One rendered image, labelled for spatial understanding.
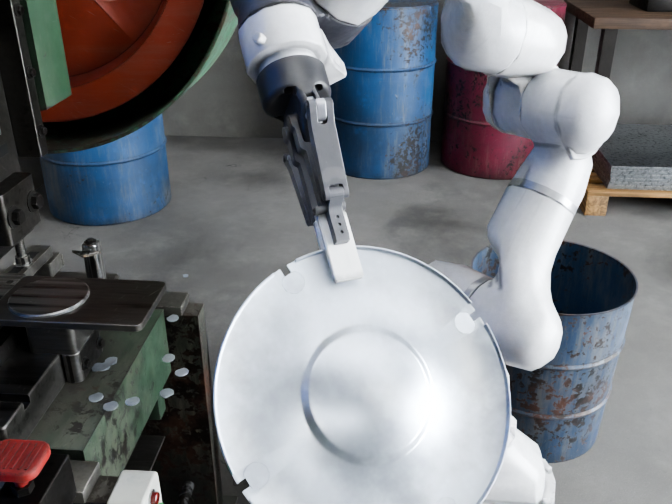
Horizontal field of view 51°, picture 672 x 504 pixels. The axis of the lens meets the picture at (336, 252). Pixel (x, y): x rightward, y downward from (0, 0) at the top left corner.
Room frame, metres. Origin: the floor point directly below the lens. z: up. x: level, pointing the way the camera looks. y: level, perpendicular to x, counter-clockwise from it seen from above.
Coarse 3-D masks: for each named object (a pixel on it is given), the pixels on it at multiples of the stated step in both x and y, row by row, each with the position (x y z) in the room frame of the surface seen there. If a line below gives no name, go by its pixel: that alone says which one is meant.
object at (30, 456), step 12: (0, 444) 0.66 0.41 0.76; (12, 444) 0.66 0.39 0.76; (24, 444) 0.66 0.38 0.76; (36, 444) 0.66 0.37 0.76; (48, 444) 0.66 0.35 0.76; (0, 456) 0.64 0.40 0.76; (12, 456) 0.64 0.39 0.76; (24, 456) 0.64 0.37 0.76; (36, 456) 0.64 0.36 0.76; (48, 456) 0.65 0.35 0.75; (0, 468) 0.62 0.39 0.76; (12, 468) 0.62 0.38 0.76; (24, 468) 0.62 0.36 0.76; (36, 468) 0.62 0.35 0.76; (0, 480) 0.61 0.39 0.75; (12, 480) 0.61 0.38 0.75; (24, 480) 0.61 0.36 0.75
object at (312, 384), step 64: (320, 256) 0.62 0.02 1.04; (384, 256) 0.63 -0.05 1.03; (256, 320) 0.56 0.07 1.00; (320, 320) 0.57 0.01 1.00; (384, 320) 0.59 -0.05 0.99; (448, 320) 0.60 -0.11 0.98; (256, 384) 0.52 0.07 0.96; (320, 384) 0.52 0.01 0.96; (384, 384) 0.54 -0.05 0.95; (448, 384) 0.56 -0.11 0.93; (256, 448) 0.48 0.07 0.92; (320, 448) 0.49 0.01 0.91; (384, 448) 0.49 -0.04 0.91; (448, 448) 0.51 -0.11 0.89
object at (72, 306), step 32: (32, 288) 1.00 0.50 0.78; (64, 288) 1.00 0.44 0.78; (96, 288) 1.01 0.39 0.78; (128, 288) 1.01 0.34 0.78; (160, 288) 1.01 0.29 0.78; (0, 320) 0.91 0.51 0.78; (32, 320) 0.91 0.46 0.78; (64, 320) 0.91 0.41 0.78; (96, 320) 0.91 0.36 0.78; (128, 320) 0.91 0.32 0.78; (32, 352) 0.93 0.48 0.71; (64, 352) 0.93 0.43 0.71; (96, 352) 0.99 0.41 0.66
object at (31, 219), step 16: (0, 80) 1.05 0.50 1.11; (0, 96) 1.04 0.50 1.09; (0, 112) 1.03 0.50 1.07; (0, 128) 1.02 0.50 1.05; (0, 144) 1.01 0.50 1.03; (0, 160) 1.00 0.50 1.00; (16, 160) 1.05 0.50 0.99; (0, 176) 0.99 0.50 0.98; (16, 176) 1.01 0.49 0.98; (0, 192) 0.95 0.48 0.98; (16, 192) 0.97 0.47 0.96; (32, 192) 1.01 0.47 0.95; (0, 208) 0.93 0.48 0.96; (16, 208) 0.96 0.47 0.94; (32, 208) 1.00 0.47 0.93; (0, 224) 0.93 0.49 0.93; (16, 224) 0.94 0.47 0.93; (32, 224) 1.00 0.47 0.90; (0, 240) 0.93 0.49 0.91; (16, 240) 0.95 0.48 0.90
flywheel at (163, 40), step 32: (64, 0) 1.35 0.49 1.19; (96, 0) 1.34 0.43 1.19; (128, 0) 1.34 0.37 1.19; (160, 0) 1.33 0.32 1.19; (192, 0) 1.29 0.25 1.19; (64, 32) 1.35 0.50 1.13; (96, 32) 1.34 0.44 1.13; (128, 32) 1.34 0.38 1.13; (160, 32) 1.30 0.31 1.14; (192, 32) 1.30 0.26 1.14; (96, 64) 1.35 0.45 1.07; (128, 64) 1.30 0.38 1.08; (160, 64) 1.30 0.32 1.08; (96, 96) 1.31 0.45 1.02; (128, 96) 1.31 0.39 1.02
